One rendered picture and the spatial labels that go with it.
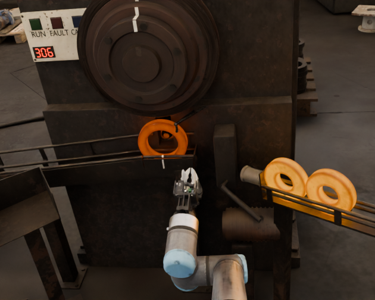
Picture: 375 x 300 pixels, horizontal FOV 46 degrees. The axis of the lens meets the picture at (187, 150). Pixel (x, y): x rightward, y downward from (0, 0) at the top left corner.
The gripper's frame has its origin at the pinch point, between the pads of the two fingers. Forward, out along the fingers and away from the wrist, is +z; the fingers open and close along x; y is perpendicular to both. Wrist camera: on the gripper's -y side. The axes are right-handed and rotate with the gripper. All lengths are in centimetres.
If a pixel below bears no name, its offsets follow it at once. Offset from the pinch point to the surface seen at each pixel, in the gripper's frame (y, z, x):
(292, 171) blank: 2.9, -2.1, -33.6
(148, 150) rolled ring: -6.3, 15.6, 18.4
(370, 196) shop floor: -94, 56, -84
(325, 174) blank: 8.1, -7.2, -42.8
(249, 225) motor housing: -22.3, -7.0, -19.4
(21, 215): -12, -10, 64
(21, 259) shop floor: -80, 5, 99
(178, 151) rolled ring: -7.0, 15.4, 6.8
